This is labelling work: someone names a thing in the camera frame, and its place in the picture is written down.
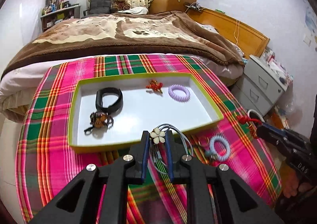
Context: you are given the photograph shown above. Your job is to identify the brown beaded bracelet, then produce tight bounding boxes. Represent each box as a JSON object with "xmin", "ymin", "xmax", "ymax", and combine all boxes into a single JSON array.
[{"xmin": 83, "ymin": 111, "xmax": 115, "ymax": 136}]

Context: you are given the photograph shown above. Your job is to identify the black white trash bin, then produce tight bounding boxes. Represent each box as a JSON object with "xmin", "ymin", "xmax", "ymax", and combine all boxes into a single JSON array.
[{"xmin": 247, "ymin": 109, "xmax": 265, "ymax": 122}]

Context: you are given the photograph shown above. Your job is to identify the grey bedside drawer cabinet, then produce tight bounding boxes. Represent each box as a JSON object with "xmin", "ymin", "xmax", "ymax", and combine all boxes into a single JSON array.
[{"xmin": 231, "ymin": 55, "xmax": 287, "ymax": 116}]

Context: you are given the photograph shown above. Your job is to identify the brown fleece blanket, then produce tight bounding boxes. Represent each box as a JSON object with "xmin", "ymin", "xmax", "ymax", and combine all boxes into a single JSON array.
[{"xmin": 3, "ymin": 10, "xmax": 244, "ymax": 75}]

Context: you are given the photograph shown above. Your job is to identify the dark grey chair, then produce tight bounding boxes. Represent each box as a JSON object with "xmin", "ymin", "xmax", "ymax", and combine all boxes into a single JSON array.
[{"xmin": 83, "ymin": 0, "xmax": 112, "ymax": 17}]

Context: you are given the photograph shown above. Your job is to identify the yellow-green shallow box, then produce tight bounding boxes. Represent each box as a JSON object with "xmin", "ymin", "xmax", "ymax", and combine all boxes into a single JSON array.
[{"xmin": 68, "ymin": 73, "xmax": 224, "ymax": 153}]

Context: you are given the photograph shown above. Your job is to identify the wooden headboard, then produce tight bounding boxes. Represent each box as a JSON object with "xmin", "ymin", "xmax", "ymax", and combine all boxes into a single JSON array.
[{"xmin": 187, "ymin": 8, "xmax": 270, "ymax": 58}]

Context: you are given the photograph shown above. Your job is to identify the light blue spiral hair tie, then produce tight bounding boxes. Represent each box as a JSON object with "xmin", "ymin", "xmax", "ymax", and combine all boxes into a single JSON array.
[{"xmin": 209, "ymin": 134, "xmax": 232, "ymax": 162}]

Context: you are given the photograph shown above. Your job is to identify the pink plaid cloth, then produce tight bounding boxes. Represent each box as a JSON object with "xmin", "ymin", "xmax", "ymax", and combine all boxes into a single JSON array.
[{"xmin": 15, "ymin": 54, "xmax": 282, "ymax": 222}]

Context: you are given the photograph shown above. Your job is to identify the white pillow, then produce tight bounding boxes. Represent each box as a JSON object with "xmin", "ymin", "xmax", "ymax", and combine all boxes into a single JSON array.
[{"xmin": 117, "ymin": 7, "xmax": 148, "ymax": 15}]

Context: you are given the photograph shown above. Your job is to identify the blue hair ties with flower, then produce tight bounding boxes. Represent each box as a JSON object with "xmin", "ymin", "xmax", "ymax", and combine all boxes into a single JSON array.
[{"xmin": 148, "ymin": 123, "xmax": 194, "ymax": 175}]

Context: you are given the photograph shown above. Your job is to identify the right hand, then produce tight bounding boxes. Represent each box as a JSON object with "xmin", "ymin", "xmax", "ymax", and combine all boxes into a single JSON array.
[{"xmin": 279, "ymin": 162, "xmax": 316, "ymax": 198}]

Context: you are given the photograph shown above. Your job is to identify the cluttered wooden desk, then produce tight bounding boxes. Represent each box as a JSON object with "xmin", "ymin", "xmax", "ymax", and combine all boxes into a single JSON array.
[{"xmin": 40, "ymin": 0, "xmax": 81, "ymax": 32}]

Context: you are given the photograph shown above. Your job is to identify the black wide bracelet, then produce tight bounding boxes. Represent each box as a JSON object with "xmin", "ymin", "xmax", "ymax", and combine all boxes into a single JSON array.
[{"xmin": 95, "ymin": 87, "xmax": 124, "ymax": 116}]

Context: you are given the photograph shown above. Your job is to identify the small red knot ornament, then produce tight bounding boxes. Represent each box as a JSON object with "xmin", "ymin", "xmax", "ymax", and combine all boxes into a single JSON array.
[{"xmin": 146, "ymin": 80, "xmax": 163, "ymax": 94}]

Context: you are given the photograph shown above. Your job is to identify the teddy bear with santa hat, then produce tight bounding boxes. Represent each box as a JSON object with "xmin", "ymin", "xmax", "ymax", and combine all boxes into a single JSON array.
[{"xmin": 111, "ymin": 0, "xmax": 131, "ymax": 12}]

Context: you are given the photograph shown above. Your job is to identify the red gold tassel ornament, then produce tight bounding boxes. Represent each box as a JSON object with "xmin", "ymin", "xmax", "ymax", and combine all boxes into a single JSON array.
[{"xmin": 236, "ymin": 115, "xmax": 262, "ymax": 139}]

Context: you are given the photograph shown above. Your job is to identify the purple spiral hair tie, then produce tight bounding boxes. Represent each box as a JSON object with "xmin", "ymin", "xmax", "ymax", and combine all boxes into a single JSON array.
[{"xmin": 168, "ymin": 84, "xmax": 191, "ymax": 103}]

